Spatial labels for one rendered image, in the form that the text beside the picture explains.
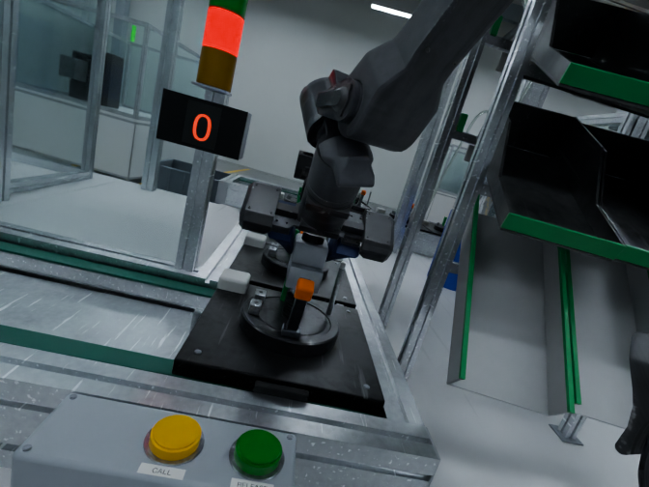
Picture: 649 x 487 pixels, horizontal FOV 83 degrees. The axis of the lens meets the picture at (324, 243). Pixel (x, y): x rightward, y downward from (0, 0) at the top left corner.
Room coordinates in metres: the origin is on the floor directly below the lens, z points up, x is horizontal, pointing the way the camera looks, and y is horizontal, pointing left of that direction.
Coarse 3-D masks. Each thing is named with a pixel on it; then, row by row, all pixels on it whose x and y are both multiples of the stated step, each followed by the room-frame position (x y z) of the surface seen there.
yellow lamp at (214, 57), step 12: (204, 48) 0.55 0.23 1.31; (216, 48) 0.55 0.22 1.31; (204, 60) 0.55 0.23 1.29; (216, 60) 0.55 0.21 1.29; (228, 60) 0.55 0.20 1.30; (204, 72) 0.55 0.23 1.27; (216, 72) 0.55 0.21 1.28; (228, 72) 0.56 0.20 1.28; (216, 84) 0.55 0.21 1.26; (228, 84) 0.56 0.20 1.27
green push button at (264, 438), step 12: (252, 432) 0.27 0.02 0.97; (264, 432) 0.27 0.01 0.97; (240, 444) 0.25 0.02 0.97; (252, 444) 0.26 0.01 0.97; (264, 444) 0.26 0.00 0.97; (276, 444) 0.26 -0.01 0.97; (240, 456) 0.25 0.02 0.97; (252, 456) 0.25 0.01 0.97; (264, 456) 0.25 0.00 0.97; (276, 456) 0.25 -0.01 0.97; (240, 468) 0.24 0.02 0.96; (252, 468) 0.24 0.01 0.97; (264, 468) 0.24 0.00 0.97
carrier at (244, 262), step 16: (256, 240) 0.79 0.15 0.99; (240, 256) 0.70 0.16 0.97; (256, 256) 0.73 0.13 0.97; (272, 256) 0.70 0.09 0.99; (288, 256) 0.73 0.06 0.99; (256, 272) 0.64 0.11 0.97; (272, 272) 0.66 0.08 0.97; (336, 272) 0.77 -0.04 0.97; (272, 288) 0.60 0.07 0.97; (320, 288) 0.65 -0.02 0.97; (352, 304) 0.62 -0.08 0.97
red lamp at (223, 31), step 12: (216, 12) 0.54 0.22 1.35; (228, 12) 0.55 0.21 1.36; (216, 24) 0.54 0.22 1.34; (228, 24) 0.55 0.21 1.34; (240, 24) 0.56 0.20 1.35; (204, 36) 0.55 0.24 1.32; (216, 36) 0.54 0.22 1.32; (228, 36) 0.55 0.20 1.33; (240, 36) 0.57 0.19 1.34; (228, 48) 0.55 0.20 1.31
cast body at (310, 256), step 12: (300, 240) 0.46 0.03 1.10; (312, 240) 0.46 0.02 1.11; (324, 240) 0.50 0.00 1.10; (300, 252) 0.45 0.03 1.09; (312, 252) 0.45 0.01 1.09; (324, 252) 0.46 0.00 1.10; (300, 264) 0.45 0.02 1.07; (312, 264) 0.45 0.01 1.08; (288, 276) 0.44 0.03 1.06; (300, 276) 0.44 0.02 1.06; (312, 276) 0.44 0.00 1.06
